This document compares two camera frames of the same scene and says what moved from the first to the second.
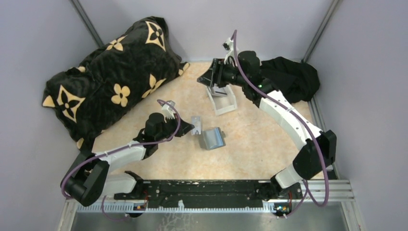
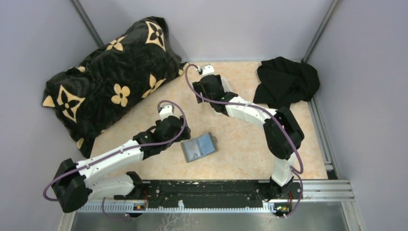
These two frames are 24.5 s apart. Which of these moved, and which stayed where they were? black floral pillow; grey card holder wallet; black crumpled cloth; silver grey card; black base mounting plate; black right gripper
Moved: grey card holder wallet; silver grey card; black right gripper
Stayed: black floral pillow; black base mounting plate; black crumpled cloth
